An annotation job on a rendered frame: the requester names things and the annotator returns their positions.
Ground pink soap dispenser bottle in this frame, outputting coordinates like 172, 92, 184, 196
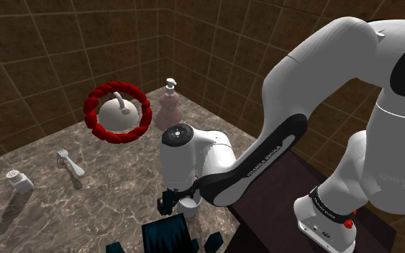
154, 78, 183, 132

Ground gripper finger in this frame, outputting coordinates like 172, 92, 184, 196
105, 241, 126, 253
203, 231, 224, 253

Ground white dome with curved handle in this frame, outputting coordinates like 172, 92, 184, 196
98, 91, 141, 132

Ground white fork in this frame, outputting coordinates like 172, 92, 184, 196
56, 148, 86, 177

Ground white salt shaker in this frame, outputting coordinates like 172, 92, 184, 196
5, 169, 35, 195

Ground red twisted rope ring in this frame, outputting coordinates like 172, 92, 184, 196
83, 80, 153, 145

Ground dark robot stand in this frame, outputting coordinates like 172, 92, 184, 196
223, 150, 398, 253

